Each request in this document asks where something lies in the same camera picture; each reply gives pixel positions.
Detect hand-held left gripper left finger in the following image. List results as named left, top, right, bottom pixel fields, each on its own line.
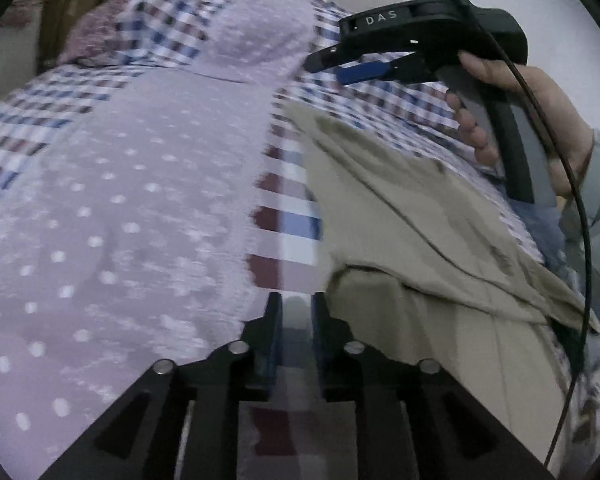
left=40, top=292, right=282, bottom=480

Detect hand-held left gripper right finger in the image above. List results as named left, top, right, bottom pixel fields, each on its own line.
left=314, top=292, right=553, bottom=480

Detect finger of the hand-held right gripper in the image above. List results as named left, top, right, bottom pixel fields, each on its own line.
left=302, top=41, right=415, bottom=74
left=336, top=59, right=432, bottom=87

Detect beige pants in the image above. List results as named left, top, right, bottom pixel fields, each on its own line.
left=284, top=99, right=600, bottom=467

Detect person's right hand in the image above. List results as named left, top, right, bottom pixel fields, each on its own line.
left=445, top=50, right=596, bottom=200

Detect checkered quilt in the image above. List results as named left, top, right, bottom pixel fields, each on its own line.
left=56, top=0, right=352, bottom=84

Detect cardboard box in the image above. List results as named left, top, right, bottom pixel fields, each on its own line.
left=36, top=0, right=107, bottom=70

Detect black cable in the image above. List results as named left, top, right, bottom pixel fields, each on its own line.
left=442, top=0, right=592, bottom=467

